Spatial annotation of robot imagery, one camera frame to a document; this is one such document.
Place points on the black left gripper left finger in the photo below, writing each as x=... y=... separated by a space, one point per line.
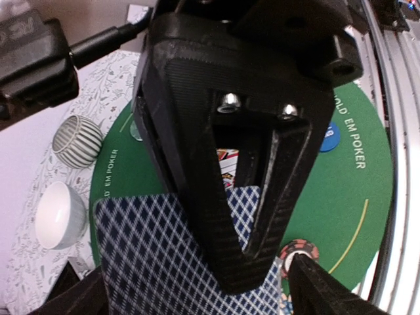
x=88 y=296

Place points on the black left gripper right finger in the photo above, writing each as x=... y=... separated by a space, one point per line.
x=314 y=291

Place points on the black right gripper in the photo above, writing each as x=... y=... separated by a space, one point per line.
x=279 y=39

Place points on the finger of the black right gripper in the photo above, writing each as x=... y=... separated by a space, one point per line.
x=278 y=136

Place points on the red black poker chip stack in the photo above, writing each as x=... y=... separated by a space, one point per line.
x=296 y=247

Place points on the face-up king card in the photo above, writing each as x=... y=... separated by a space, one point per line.
x=228 y=160

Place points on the grey playing card deck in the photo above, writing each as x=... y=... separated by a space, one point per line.
x=152 y=264

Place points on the blue small blind button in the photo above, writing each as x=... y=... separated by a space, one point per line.
x=331 y=139

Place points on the clear acrylic dealer button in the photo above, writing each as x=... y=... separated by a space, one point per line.
x=134 y=132

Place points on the blue poker chips pile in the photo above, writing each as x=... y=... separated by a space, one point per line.
x=285 y=305

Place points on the aluminium poker chip case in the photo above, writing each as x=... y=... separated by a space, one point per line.
x=71 y=274

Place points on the white ceramic bowl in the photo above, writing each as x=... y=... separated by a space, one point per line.
x=61 y=217

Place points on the round green poker mat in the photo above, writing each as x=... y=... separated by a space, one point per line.
x=342 y=209

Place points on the floral white tablecloth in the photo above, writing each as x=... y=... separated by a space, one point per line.
x=32 y=270

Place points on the striped grey ceramic cup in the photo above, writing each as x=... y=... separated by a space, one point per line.
x=77 y=142

